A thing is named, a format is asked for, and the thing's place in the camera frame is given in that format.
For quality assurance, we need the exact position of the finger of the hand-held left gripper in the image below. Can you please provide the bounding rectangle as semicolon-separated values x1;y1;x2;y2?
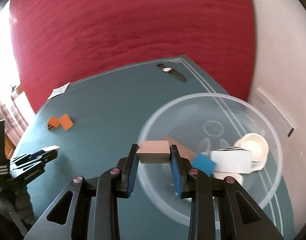
10;145;60;167
8;161;46;184

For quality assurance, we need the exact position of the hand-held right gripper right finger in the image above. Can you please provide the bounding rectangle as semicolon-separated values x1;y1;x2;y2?
169;144;285;240

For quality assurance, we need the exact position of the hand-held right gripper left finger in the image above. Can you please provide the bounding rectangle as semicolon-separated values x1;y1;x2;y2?
24;144;140;240

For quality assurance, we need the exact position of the dark brown wooden block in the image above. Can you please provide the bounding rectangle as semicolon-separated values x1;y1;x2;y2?
162;136;197;167

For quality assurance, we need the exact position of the light wooden block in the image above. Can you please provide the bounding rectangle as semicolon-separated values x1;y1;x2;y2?
137;141;170;164

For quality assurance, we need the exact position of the blue square block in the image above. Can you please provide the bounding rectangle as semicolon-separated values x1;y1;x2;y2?
192;154;217;177

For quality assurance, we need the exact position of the orange striped triangular block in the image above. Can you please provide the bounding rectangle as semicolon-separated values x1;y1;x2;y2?
59;114;74;131
47;116;61;130

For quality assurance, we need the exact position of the white rectangular block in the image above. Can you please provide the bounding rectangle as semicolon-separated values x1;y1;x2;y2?
211;160;267;188

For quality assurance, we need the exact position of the white striped triangular block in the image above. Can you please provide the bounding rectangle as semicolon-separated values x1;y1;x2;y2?
210;147;252;174

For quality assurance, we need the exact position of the white charger plug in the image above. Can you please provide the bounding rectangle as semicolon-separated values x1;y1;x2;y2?
234;133;269;172

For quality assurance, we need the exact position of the clear plastic bowl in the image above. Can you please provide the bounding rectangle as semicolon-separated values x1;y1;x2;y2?
137;93;284;230

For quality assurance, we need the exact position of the person's left hand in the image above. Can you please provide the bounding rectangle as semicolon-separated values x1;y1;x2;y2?
0;187;33;228

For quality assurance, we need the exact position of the patterned curtain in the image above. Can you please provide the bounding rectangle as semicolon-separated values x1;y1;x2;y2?
0;80;36;145

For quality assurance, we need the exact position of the white paper leaflet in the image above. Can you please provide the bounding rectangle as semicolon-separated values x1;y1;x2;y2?
47;82;70;100

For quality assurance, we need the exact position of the black wristwatch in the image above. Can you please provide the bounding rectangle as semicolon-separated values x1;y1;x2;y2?
157;64;188;83

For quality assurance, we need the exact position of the red quilted blanket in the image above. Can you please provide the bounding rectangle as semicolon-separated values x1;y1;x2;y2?
9;0;259;113

